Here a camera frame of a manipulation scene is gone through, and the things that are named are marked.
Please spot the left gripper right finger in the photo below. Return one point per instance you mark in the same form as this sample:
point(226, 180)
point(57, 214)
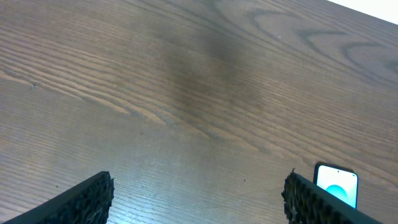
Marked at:
point(307, 203)

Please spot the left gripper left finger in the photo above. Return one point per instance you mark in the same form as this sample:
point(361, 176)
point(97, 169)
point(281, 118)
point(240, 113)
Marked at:
point(86, 203)

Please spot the blue Galaxy smartphone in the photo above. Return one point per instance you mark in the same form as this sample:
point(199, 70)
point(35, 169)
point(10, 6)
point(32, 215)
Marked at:
point(339, 181)

